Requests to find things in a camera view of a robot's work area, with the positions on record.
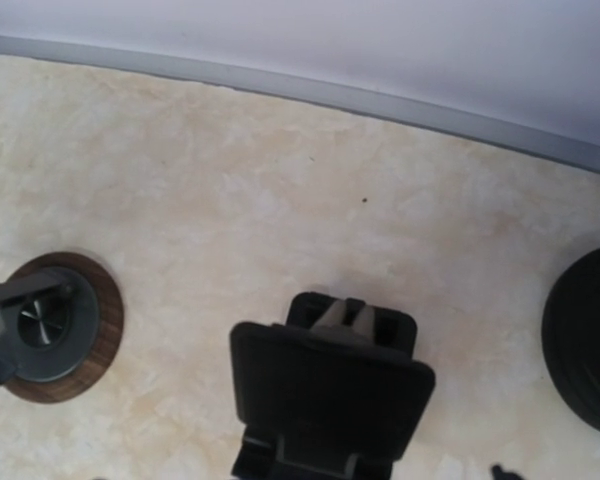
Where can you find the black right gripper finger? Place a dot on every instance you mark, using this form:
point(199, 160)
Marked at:
point(499, 473)

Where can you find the black round-base pole stand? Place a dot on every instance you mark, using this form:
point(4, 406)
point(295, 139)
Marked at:
point(570, 335)

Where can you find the black folding phone stand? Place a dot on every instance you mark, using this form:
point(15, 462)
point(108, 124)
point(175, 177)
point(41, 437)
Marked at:
point(334, 392)

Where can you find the brown-base plate phone stand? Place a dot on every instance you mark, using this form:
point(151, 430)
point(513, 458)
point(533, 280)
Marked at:
point(61, 325)

